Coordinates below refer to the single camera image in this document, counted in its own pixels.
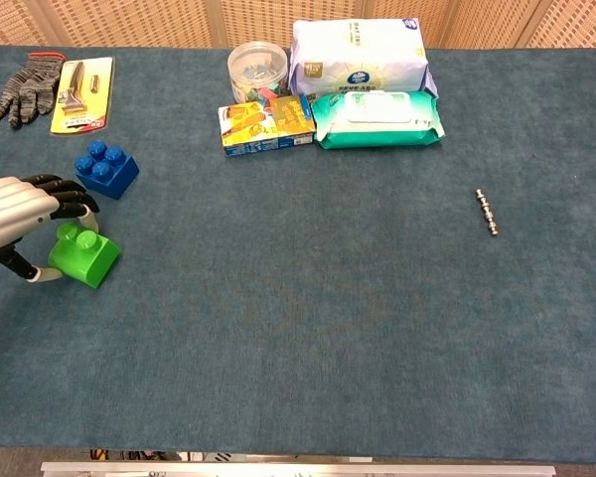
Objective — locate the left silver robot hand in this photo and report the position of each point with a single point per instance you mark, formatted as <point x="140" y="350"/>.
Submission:
<point x="15" y="208"/>

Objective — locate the green two-stud toy block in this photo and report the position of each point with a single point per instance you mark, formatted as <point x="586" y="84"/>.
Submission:
<point x="87" y="263"/>

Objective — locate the blue four-stud toy block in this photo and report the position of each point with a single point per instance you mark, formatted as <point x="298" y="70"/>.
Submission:
<point x="111" y="179"/>

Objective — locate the grey striped work glove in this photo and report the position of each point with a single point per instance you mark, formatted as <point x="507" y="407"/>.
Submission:
<point x="27" y="89"/>

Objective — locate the yellow razor blister pack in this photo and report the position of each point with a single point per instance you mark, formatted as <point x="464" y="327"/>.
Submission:
<point x="82" y="104"/>

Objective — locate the woven rattan folding screen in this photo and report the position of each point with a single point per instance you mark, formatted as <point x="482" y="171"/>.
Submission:
<point x="129" y="22"/>

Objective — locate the yellow and blue carton box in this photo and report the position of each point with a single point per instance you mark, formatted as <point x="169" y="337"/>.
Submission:
<point x="263" y="126"/>

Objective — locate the clear round jar of clips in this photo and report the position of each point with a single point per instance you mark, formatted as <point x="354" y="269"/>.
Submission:
<point x="258" y="69"/>

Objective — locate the blue felt table cloth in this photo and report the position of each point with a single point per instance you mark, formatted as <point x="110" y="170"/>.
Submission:
<point x="298" y="323"/>

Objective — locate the green wet wipes pack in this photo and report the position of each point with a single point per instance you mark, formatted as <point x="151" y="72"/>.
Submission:
<point x="377" y="116"/>

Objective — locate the white tissue pack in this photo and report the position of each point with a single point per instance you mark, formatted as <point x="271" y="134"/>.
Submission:
<point x="362" y="54"/>

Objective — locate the small metal beaded rod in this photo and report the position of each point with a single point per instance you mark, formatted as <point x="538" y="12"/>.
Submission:
<point x="487" y="212"/>

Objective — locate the aluminium profile rail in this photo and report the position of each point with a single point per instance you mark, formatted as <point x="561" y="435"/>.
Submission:
<point x="298" y="469"/>

